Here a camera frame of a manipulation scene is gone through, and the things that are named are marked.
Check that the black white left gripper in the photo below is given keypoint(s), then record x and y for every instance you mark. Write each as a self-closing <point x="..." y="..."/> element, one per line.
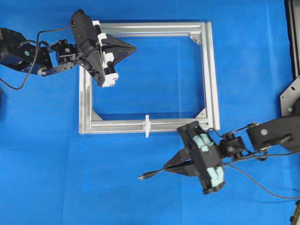
<point x="88" y="39"/>

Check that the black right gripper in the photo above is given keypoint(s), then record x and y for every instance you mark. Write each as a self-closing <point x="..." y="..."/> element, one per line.
<point x="199" y="158"/>

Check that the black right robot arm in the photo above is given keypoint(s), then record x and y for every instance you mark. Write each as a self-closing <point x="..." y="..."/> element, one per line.
<point x="283" y="131"/>

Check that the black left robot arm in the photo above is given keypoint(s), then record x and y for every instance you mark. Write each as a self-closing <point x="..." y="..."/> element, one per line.
<point x="38" y="57"/>

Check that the white plastic string holder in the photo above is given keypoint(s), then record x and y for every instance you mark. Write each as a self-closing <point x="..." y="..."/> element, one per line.
<point x="147" y="125"/>

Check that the grey metal base bracket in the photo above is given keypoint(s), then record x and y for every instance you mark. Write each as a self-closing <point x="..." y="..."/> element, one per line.
<point x="289" y="97"/>

